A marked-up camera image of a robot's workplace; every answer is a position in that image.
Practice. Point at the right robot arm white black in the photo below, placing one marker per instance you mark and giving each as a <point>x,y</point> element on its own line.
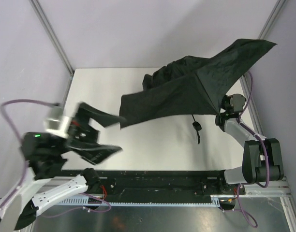
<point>262,159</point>

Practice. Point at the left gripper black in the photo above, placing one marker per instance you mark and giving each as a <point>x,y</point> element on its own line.
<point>78,130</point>

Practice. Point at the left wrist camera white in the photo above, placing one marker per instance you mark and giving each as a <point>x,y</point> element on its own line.
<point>56,123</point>

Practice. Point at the left aluminium corner post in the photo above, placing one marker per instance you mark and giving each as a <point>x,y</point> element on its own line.
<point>51,34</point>

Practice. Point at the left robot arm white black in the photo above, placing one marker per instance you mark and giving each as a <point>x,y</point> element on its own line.
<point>42,153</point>

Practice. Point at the aluminium corner post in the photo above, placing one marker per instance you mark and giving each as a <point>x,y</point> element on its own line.
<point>272,19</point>
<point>51,34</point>

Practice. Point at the black folding umbrella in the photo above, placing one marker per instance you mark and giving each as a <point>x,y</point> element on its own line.
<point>195,85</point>

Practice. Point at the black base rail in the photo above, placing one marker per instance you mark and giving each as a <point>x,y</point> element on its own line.
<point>163,187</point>

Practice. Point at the right aluminium corner post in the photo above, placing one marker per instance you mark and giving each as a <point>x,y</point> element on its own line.
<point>272,19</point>

